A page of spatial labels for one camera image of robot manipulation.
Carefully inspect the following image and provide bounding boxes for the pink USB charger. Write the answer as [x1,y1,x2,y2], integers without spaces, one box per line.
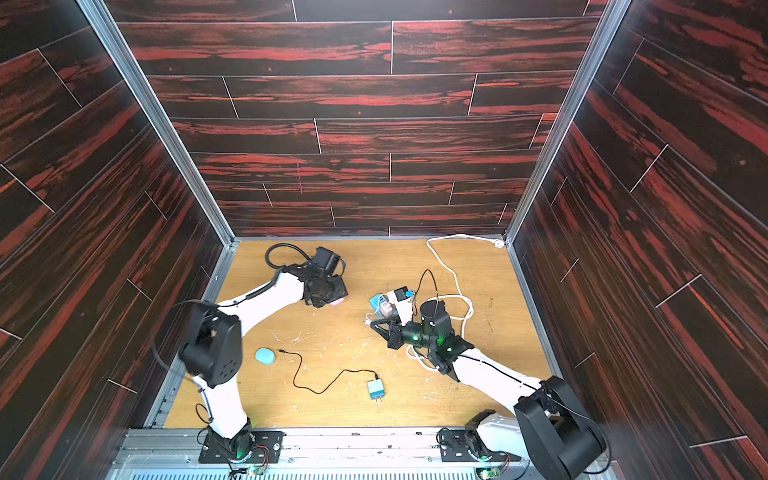
[378,301,394,318]

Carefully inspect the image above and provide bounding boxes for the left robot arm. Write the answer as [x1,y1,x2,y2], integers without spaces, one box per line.
[178,242,348,463]

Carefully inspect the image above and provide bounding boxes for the teal power strip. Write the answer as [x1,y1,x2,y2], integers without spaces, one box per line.
[370,294,390,315]

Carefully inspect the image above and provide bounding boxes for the teal USB charger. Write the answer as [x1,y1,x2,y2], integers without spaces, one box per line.
[367,379,385,401]

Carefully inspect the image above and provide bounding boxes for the blue earbud case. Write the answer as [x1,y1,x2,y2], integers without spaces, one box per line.
[254,348,276,365]

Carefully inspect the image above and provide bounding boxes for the black USB cable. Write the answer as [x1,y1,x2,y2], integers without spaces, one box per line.
[277,349,379,396]

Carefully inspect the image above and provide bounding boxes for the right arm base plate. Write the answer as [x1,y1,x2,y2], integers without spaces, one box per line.
[435,427,520,463]

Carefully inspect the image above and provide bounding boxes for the white power strip cord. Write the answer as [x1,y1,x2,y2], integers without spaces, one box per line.
[405,233,503,374]

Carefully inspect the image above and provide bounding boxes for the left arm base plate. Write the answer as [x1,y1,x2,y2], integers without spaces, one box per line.
[198,428,285,466]

